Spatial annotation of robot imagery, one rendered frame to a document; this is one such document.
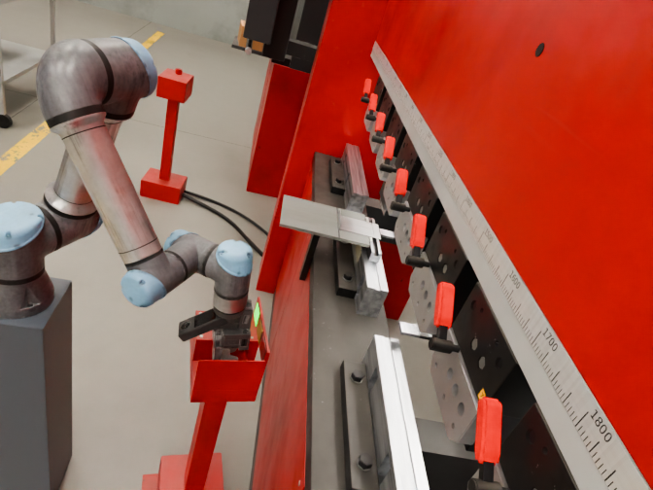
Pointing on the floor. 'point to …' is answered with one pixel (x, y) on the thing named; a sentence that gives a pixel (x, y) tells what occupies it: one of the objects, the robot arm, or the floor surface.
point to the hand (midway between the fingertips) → (214, 365)
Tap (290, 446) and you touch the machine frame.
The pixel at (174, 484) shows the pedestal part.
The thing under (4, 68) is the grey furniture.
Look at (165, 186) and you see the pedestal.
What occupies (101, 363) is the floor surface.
